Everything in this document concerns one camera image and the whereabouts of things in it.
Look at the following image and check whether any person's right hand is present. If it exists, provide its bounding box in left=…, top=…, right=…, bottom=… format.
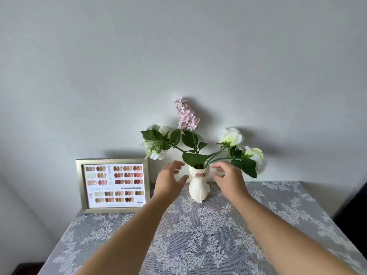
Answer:
left=212, top=160, right=253, bottom=205

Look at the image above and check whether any person's left hand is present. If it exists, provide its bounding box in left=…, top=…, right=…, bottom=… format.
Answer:
left=154, top=160, right=190, bottom=202

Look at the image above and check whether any white cat vase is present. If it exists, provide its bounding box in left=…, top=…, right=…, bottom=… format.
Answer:
left=188, top=165, right=211, bottom=203

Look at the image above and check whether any white artificial hydrangea stem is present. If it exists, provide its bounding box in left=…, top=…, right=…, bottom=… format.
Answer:
left=140, top=124, right=191, bottom=161

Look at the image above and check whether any white artificial rose stem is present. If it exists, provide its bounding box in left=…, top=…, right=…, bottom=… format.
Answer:
left=206, top=146, right=267, bottom=180
left=205, top=128, right=244, bottom=167
left=158, top=125, right=172, bottom=141

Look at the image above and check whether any framed nail colour chart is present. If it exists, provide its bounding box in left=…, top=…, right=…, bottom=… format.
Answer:
left=75, top=159, right=151, bottom=214

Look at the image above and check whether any pink artificial lilac stem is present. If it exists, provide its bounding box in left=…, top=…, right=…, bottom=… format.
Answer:
left=174, top=96, right=208, bottom=167

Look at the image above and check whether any person's left forearm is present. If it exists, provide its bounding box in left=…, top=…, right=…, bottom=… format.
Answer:
left=76, top=196, right=177, bottom=275

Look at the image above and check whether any person's right forearm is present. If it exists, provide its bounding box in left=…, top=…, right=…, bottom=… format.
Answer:
left=234, top=193, right=357, bottom=275

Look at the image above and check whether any grey floral lace tablecloth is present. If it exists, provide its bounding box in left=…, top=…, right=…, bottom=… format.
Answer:
left=37, top=180, right=367, bottom=275

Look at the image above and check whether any black fabric cabinet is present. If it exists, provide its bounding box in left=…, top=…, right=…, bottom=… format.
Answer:
left=332, top=180, right=367, bottom=249

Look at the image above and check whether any dark wooden furniture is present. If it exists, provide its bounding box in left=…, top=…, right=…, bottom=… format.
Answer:
left=16, top=262, right=45, bottom=275

